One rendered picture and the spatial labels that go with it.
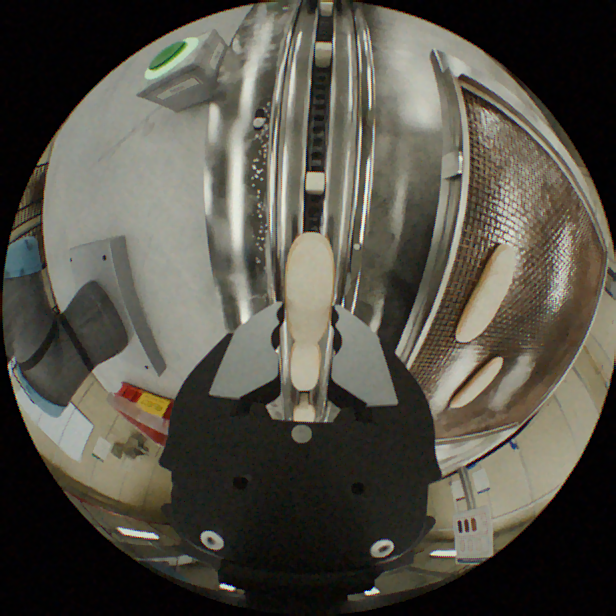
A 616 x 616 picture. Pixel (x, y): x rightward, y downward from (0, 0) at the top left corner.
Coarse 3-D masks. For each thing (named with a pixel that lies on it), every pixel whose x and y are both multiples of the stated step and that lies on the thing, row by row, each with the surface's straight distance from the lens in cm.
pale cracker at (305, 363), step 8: (296, 344) 20; (296, 352) 20; (304, 352) 20; (312, 352) 20; (320, 352) 21; (296, 360) 21; (304, 360) 21; (312, 360) 21; (320, 360) 22; (296, 368) 22; (304, 368) 22; (312, 368) 22; (296, 376) 23; (304, 376) 23; (312, 376) 23; (296, 384) 25; (304, 384) 25; (312, 384) 25
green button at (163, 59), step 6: (180, 42) 24; (186, 42) 24; (168, 48) 25; (174, 48) 24; (180, 48) 23; (162, 54) 24; (168, 54) 23; (174, 54) 22; (156, 60) 24; (162, 60) 23; (168, 60) 22; (150, 66) 24; (156, 66) 23; (162, 66) 23
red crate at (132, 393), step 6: (126, 384) 74; (120, 390) 75; (126, 390) 72; (132, 390) 71; (138, 390) 68; (144, 390) 67; (120, 396) 72; (126, 396) 71; (132, 396) 68; (138, 396) 67; (168, 408) 57; (168, 414) 56
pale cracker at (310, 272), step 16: (304, 240) 12; (320, 240) 12; (288, 256) 13; (304, 256) 12; (320, 256) 12; (288, 272) 13; (304, 272) 13; (320, 272) 13; (288, 288) 13; (304, 288) 13; (320, 288) 13; (288, 304) 14; (304, 304) 14; (320, 304) 14; (288, 320) 15; (304, 320) 14; (320, 320) 14; (304, 336) 15; (320, 336) 16
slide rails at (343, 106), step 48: (336, 0) 40; (336, 48) 24; (288, 96) 19; (336, 96) 19; (288, 144) 16; (336, 144) 16; (288, 192) 15; (336, 192) 15; (288, 240) 16; (336, 240) 15; (336, 288) 17; (288, 336) 20; (288, 384) 26
